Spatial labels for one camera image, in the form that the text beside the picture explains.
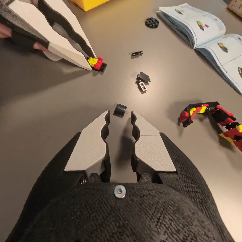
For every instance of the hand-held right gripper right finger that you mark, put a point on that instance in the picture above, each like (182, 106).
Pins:
(153, 153)

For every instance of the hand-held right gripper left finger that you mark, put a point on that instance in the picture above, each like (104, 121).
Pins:
(88, 149)

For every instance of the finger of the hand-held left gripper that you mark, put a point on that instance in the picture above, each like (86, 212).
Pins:
(41, 28)
(70, 20)

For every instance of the yellow plastic parts bin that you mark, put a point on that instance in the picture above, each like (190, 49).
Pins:
(88, 4)

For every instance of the small black red lego assembly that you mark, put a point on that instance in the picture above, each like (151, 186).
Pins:
(97, 63)

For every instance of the printed black lego tile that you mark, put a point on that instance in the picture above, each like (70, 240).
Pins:
(143, 86)

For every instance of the black lego clip piece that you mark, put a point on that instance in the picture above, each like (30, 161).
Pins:
(137, 53)

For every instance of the red yellow black lego model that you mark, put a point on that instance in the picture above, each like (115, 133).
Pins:
(221, 119)

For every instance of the black round lego plate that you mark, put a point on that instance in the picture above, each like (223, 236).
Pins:
(152, 22)

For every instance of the lego instruction booklet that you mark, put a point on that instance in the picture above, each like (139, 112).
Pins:
(208, 37)

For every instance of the orange lego box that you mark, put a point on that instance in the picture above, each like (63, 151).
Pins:
(235, 6)

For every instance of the person's left hand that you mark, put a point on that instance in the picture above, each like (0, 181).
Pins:
(3, 32)

